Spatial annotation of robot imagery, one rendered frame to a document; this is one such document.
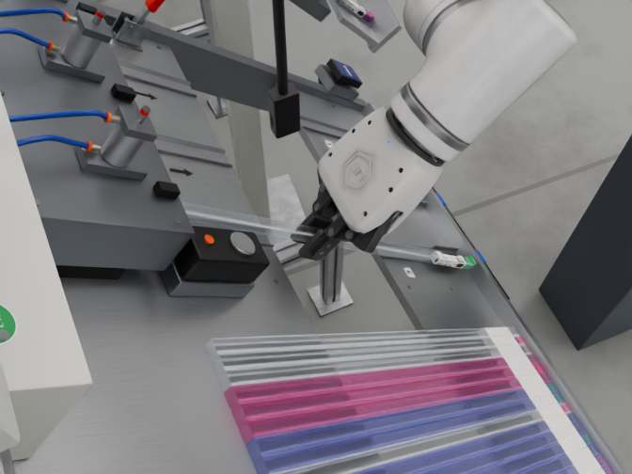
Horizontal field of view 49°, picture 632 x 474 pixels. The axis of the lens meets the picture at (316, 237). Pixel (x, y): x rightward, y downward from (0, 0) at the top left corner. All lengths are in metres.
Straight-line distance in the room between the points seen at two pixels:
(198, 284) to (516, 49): 0.33
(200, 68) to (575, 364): 1.19
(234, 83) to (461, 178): 1.12
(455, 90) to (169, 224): 0.28
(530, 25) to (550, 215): 1.38
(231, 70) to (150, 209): 0.45
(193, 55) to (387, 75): 1.35
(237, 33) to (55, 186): 0.86
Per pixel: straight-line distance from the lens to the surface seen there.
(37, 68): 0.59
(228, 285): 0.58
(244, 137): 1.52
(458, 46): 0.64
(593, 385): 1.78
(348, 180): 0.68
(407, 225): 0.94
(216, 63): 0.93
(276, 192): 1.90
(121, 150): 0.51
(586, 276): 1.63
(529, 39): 0.62
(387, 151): 0.66
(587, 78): 2.34
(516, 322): 0.94
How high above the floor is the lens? 1.56
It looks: 59 degrees down
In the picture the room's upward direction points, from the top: straight up
